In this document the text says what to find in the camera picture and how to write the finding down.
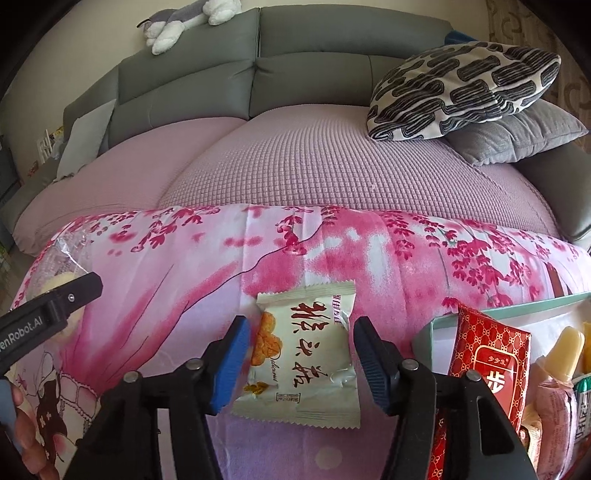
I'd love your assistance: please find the black and white patterned pillow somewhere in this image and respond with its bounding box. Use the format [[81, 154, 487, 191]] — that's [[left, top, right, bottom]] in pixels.
[[366, 41, 561, 141]]

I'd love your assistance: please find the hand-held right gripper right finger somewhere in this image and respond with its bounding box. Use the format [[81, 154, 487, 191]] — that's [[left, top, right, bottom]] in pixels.
[[353, 316, 532, 480]]

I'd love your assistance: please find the pink snack packet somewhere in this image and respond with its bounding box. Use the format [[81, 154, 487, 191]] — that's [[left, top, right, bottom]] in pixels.
[[533, 376, 580, 469]]

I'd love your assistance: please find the pale yellow jelly cup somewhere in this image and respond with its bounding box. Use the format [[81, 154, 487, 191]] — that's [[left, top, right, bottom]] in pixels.
[[536, 327, 583, 386]]

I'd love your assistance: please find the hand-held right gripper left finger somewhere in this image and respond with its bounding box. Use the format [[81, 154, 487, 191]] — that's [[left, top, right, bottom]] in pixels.
[[62, 315, 252, 480]]

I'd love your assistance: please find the light grey cushion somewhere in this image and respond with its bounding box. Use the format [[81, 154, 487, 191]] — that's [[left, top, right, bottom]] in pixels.
[[55, 98, 117, 181]]

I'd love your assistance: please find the grey and white plush toy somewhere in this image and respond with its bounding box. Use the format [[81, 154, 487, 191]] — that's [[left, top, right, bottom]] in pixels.
[[137, 0, 252, 56]]

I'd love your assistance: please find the beige patterned curtain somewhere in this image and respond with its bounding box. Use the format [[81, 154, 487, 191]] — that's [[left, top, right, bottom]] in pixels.
[[485, 0, 591, 121]]

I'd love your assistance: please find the grey pillow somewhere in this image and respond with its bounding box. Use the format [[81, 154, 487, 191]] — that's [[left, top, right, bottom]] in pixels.
[[445, 99, 590, 167]]

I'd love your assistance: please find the teal cardboard box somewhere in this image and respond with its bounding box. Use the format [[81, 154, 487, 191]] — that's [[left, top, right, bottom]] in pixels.
[[412, 291, 591, 379]]

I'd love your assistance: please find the green and white snack packet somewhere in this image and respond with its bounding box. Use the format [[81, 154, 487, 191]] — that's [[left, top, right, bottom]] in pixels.
[[573, 374, 591, 448]]

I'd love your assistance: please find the pink printed blanket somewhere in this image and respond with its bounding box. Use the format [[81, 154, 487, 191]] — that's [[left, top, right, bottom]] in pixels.
[[0, 203, 591, 480]]

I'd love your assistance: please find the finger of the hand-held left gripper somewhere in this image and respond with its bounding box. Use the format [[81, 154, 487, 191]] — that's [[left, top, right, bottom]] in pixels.
[[28, 271, 103, 324]]

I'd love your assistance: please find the cream snack packet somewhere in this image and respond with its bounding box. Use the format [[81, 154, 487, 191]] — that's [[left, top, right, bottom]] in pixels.
[[231, 282, 362, 430]]

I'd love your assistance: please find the red gold-pattern packet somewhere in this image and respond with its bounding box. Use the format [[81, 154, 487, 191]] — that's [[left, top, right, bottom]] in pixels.
[[447, 304, 533, 437]]

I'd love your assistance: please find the grey sofa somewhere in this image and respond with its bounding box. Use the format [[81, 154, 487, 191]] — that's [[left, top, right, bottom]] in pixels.
[[0, 7, 591, 259]]

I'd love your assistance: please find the round pastry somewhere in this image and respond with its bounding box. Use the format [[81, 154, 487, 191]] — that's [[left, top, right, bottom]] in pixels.
[[32, 231, 95, 324]]

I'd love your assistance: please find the person's left hand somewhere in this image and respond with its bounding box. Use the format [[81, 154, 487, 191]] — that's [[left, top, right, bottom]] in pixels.
[[9, 383, 63, 480]]

